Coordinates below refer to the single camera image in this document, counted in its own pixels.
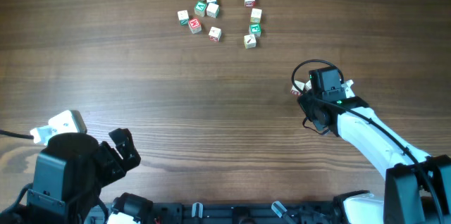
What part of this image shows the red A letter block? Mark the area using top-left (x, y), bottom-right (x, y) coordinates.
top-left (290, 80), bottom-right (305, 96)

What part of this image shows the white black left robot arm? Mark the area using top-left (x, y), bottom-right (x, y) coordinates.
top-left (1, 128), bottom-right (153, 223)

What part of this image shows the yellow K letter block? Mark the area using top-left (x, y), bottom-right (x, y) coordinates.
top-left (243, 34), bottom-right (257, 49)

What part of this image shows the green F letter block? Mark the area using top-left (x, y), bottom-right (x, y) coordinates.
top-left (249, 23), bottom-right (261, 37)

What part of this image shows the yellow plain top block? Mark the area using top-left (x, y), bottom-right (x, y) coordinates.
top-left (250, 8), bottom-right (262, 23)

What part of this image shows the red O letter block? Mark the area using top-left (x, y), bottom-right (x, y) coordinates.
top-left (209, 27), bottom-right (222, 42)

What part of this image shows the white animal picture block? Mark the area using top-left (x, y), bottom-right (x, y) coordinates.
top-left (206, 3), bottom-right (219, 18)

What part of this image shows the red M letter block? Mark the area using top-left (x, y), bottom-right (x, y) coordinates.
top-left (188, 18), bottom-right (202, 34)

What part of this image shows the green A letter block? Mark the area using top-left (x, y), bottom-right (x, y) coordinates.
top-left (194, 1), bottom-right (207, 17)

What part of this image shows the green N letter block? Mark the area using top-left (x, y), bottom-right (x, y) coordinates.
top-left (177, 10), bottom-right (190, 25)

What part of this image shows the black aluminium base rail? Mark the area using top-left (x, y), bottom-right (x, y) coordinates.
top-left (147, 201), bottom-right (346, 224)

